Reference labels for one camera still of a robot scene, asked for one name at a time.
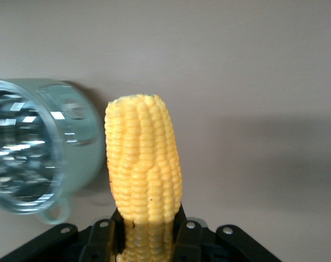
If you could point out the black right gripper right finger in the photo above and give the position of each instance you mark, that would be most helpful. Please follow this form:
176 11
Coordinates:
191 240

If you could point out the grey-green steel pot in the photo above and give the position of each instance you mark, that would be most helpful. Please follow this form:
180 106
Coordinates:
81 152

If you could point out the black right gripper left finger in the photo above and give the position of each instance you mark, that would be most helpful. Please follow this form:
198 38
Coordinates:
101 240

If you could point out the yellow corn cob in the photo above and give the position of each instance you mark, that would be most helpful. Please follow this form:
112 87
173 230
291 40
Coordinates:
143 163

